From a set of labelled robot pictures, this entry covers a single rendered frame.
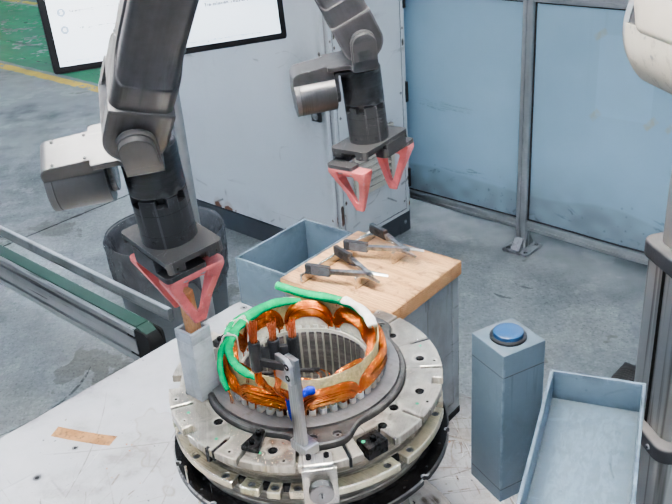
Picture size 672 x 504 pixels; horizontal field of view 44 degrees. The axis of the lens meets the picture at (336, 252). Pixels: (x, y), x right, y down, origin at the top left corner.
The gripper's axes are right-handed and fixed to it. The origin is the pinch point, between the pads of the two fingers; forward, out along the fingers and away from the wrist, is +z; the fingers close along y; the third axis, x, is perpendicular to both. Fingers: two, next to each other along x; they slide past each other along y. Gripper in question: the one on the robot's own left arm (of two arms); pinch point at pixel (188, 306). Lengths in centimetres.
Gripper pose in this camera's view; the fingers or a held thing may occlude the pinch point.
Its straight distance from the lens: 91.5
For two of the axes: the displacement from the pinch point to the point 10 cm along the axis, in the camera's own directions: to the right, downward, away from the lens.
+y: 6.3, 3.4, -6.9
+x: 7.6, -4.2, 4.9
